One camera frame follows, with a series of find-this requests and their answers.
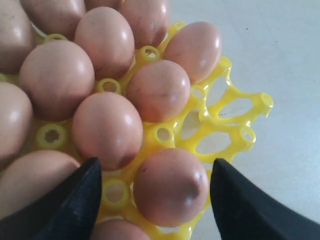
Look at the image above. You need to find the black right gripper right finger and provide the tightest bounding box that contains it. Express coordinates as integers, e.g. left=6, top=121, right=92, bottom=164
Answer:
left=210, top=158, right=320, bottom=240

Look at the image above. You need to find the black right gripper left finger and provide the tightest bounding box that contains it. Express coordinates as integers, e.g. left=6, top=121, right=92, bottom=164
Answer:
left=0, top=158, right=102, bottom=240

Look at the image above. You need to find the brown egg back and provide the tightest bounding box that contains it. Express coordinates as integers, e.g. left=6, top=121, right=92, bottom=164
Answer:
left=133, top=148, right=209, bottom=228
left=18, top=40, right=95, bottom=122
left=74, top=6, right=135, bottom=80

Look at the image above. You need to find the brown egg second row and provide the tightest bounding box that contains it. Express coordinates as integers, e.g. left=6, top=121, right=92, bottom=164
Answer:
left=72, top=92, right=143, bottom=171

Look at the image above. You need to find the yellow plastic egg tray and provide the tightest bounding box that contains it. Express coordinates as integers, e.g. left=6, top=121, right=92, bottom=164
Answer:
left=0, top=21, right=275, bottom=240

